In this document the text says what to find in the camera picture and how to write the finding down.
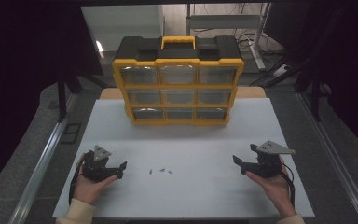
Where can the wooden table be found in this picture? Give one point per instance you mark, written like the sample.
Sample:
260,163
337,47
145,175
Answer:
251,92

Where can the aluminium rail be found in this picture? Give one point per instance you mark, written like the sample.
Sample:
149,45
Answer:
338,161
40,168

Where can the person's right hand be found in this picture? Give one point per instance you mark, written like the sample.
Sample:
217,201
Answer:
278,189

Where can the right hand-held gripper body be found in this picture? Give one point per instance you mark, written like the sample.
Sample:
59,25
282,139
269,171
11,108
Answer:
268,165

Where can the white table board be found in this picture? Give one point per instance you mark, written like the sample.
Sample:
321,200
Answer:
183,143

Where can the person's left hand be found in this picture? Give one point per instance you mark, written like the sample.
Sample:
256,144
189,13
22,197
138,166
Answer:
87,189

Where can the clear plastic drawer bin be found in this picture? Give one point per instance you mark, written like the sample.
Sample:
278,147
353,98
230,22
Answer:
178,96

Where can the black metal stand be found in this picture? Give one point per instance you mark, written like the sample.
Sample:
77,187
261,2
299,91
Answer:
62,99
316,99

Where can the group of clear drawers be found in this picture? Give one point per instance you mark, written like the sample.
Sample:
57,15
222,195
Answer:
140,75

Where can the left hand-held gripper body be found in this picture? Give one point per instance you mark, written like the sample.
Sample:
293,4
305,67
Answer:
94,168

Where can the white power strip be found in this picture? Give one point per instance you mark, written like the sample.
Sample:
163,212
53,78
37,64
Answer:
280,70

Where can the dark curtain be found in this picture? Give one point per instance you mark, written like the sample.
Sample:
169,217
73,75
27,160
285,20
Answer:
18,62
354,62

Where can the yellow black organizer box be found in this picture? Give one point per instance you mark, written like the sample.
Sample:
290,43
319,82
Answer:
180,49

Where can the white frame desk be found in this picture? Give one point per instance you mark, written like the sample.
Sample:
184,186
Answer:
223,21

